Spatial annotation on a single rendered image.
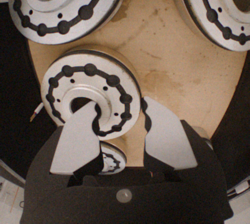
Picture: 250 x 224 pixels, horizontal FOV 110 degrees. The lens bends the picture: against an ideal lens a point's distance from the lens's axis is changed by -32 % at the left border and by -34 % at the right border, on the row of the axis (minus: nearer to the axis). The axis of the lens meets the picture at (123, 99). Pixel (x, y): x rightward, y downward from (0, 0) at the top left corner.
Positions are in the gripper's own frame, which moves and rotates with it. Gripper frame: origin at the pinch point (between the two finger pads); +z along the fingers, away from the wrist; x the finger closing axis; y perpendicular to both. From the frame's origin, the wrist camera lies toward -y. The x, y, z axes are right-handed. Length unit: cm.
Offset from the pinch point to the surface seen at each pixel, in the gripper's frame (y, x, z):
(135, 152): 12.6, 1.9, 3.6
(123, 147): 8.9, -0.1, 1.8
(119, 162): 10.9, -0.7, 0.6
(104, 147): 6.9, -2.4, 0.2
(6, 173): 18.9, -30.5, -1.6
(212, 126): 6.6, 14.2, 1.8
